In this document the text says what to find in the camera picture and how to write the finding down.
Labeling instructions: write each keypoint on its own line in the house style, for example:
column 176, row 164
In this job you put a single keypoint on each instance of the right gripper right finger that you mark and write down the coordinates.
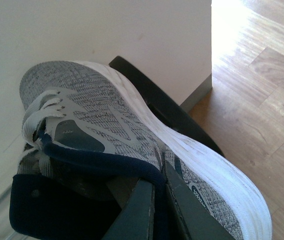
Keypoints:
column 188, row 219

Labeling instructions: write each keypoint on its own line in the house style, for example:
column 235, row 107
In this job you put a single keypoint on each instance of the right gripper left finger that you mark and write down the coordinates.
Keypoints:
column 136, row 220

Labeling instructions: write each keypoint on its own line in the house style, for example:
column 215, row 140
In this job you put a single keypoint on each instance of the grey sneaker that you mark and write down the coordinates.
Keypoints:
column 90, row 137

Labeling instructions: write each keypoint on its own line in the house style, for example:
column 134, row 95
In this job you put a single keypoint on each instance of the black metal shoe rack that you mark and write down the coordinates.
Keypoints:
column 162, row 106

